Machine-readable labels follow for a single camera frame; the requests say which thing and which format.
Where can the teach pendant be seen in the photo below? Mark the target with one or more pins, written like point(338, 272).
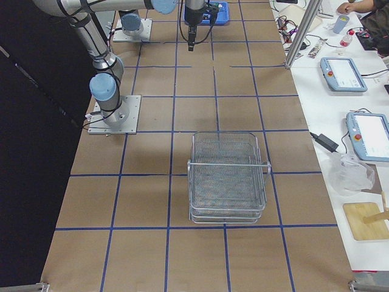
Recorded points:
point(342, 75)
point(369, 135)

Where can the wooden board stand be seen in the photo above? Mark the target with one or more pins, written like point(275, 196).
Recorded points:
point(366, 221)

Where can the wire mesh shelf rack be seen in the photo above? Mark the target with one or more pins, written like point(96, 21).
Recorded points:
point(226, 183)

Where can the clear plastic bag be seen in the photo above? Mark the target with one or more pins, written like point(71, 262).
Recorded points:
point(349, 175)

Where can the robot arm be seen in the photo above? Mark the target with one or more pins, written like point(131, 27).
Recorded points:
point(105, 86)
point(131, 22)

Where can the blue plastic tray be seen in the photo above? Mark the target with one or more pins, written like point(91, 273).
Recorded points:
point(214, 12)

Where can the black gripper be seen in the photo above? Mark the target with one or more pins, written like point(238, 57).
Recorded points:
point(192, 16)

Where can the near teach pendant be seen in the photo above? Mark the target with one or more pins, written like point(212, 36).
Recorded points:
point(369, 135)

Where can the black power adapter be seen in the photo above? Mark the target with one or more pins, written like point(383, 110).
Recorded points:
point(325, 142)

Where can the far teach pendant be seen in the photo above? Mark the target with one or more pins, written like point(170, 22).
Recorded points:
point(342, 75)

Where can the aluminium frame post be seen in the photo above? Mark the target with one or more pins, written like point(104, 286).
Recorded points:
point(306, 21)

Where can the plastic drink bottle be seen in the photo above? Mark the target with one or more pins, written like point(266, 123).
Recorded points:
point(347, 39)

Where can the blue cup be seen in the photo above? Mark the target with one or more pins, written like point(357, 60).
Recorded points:
point(340, 23)

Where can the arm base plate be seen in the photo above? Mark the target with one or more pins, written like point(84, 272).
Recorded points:
point(141, 35)
point(123, 120)

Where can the beige plastic tray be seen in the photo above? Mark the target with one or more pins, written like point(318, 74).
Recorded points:
point(295, 13)

